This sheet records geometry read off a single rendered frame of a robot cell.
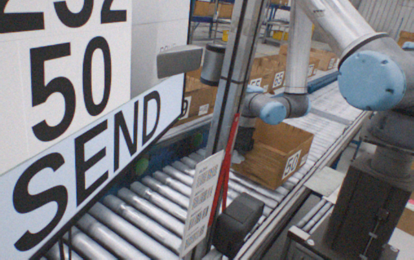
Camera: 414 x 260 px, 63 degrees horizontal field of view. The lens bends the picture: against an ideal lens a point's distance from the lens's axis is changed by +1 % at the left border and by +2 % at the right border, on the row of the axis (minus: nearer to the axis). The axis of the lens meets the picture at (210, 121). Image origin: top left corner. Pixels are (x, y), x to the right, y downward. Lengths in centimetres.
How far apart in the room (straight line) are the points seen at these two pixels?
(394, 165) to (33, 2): 104
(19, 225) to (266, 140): 165
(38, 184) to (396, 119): 95
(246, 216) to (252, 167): 81
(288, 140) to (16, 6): 166
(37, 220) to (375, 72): 76
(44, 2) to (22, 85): 6
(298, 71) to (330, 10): 36
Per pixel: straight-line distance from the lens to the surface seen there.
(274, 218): 137
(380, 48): 94
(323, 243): 129
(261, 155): 147
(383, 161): 116
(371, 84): 90
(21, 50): 28
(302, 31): 133
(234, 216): 71
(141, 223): 119
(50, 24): 30
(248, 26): 55
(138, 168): 134
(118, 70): 40
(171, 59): 55
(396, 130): 108
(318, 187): 164
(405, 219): 158
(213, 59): 59
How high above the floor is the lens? 150
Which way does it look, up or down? 21 degrees down
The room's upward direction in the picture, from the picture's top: 11 degrees clockwise
